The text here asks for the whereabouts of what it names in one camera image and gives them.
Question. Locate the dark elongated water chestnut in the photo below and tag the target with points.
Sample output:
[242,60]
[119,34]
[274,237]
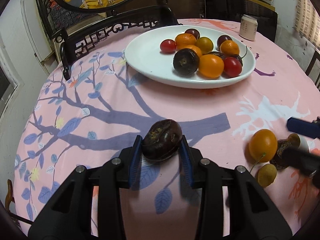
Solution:
[277,159]

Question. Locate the window with white frame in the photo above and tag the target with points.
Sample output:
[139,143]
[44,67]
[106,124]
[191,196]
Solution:
[9,79]

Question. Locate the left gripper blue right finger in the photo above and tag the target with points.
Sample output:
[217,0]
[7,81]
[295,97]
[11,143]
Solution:
[233,205]

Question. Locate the large dark red plum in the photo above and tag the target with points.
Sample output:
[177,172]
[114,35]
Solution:
[222,39]

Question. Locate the beige drink can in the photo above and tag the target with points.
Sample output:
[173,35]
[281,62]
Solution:
[248,27]

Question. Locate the tan longan fruit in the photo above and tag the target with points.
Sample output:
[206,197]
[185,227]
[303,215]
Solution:
[294,140]
[266,175]

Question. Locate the red cherry tomato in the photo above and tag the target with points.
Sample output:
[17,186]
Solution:
[232,67]
[168,46]

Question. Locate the dark carved wooden chair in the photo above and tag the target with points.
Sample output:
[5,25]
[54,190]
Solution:
[81,43]

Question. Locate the small orange tangerine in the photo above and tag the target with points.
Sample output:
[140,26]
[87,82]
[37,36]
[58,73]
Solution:
[196,49]

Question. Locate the white oval plate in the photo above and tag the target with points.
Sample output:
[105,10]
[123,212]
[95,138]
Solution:
[143,54]

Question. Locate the large dark water chestnut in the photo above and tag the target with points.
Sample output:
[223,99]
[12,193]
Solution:
[186,62]

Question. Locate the dark chair behind table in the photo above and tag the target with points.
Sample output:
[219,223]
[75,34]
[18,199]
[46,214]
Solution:
[233,10]

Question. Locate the small orange kumquat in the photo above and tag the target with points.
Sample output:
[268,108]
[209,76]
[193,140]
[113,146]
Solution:
[229,47]

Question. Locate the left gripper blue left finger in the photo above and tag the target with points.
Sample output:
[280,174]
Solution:
[87,204]

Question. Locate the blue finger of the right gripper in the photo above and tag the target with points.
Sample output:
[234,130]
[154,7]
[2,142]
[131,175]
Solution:
[305,128]
[307,163]

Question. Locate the yellow orange tomato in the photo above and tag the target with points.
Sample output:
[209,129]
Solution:
[205,44]

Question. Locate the small orange tomato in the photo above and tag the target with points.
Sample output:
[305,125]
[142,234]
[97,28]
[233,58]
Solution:
[263,145]

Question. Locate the large orange tangerine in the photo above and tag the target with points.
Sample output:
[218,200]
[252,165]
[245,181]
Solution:
[184,39]

